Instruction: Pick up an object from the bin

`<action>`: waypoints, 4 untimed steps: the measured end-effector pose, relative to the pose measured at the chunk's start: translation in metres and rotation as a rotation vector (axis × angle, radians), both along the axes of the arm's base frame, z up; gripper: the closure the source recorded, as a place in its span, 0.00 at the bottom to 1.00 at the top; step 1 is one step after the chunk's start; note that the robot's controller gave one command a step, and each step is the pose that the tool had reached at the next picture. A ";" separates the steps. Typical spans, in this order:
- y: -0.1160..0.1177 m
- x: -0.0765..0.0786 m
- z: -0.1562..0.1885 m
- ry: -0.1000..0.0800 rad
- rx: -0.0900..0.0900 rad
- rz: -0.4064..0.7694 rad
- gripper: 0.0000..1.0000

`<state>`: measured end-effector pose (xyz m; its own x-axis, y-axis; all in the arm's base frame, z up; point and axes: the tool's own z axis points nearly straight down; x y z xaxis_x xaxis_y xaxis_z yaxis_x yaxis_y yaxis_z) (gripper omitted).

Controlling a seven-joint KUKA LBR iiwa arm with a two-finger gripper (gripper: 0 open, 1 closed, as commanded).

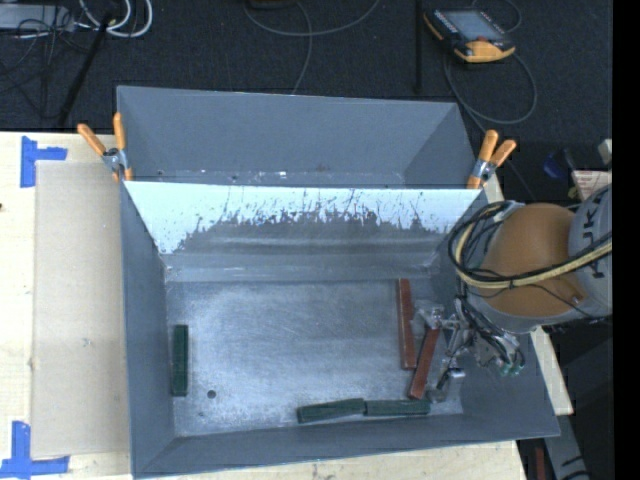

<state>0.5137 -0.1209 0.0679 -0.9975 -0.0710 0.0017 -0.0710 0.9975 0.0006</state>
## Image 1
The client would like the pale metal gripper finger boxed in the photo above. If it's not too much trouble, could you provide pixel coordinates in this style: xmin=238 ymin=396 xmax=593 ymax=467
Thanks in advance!
xmin=421 ymin=306 xmax=447 ymax=332
xmin=426 ymin=366 xmax=467 ymax=403

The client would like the red-brown flat block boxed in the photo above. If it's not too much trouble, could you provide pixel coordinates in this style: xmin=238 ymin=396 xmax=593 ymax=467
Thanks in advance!
xmin=408 ymin=324 xmax=443 ymax=401
xmin=396 ymin=277 xmax=419 ymax=371

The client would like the dark green flat block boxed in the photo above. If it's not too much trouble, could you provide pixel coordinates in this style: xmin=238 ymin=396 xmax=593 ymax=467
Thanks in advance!
xmin=363 ymin=398 xmax=432 ymax=417
xmin=295 ymin=397 xmax=368 ymax=425
xmin=169 ymin=323 xmax=191 ymax=398

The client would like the grey metal bin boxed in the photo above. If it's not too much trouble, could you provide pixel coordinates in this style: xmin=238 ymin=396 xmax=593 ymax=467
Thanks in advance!
xmin=115 ymin=85 xmax=562 ymax=480

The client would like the pale flat board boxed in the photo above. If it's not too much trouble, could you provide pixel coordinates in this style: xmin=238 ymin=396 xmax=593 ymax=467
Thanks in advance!
xmin=29 ymin=160 xmax=132 ymax=460

